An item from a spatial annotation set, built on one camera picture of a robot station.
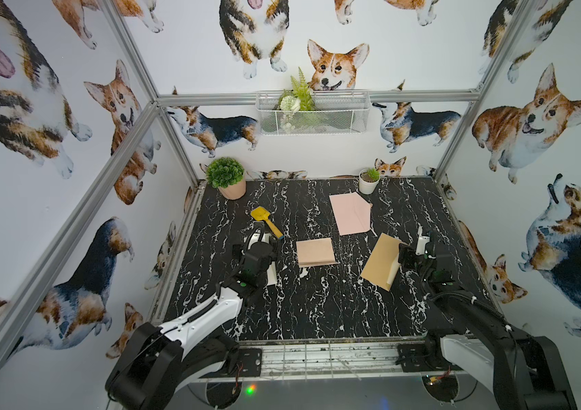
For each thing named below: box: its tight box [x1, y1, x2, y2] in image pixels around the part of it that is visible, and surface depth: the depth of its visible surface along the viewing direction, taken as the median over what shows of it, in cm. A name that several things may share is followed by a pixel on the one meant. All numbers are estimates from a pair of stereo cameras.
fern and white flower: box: [278, 66, 315, 131], surface depth 84 cm
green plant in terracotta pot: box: [205, 156, 247, 201], surface depth 105 cm
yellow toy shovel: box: [250, 205, 285, 240], surface depth 108 cm
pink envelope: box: [328, 191, 373, 236], surface depth 112 cm
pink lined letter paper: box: [295, 237, 339, 269], surface depth 100 cm
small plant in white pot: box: [358, 167, 381, 195], surface depth 115 cm
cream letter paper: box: [386, 253, 401, 287], surface depth 94 cm
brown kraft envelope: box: [360, 232, 410, 292], surface depth 97 cm
